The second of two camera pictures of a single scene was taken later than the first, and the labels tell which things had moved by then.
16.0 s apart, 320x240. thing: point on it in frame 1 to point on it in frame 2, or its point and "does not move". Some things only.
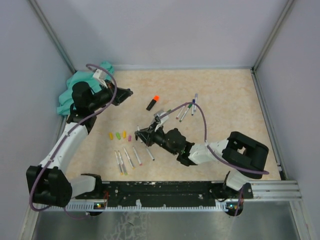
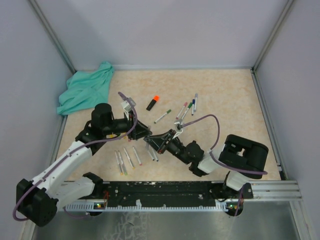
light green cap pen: (122, 164) does not move
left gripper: (121, 95) to (137, 129)
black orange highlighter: (155, 99) does not move
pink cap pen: (140, 163) does not move
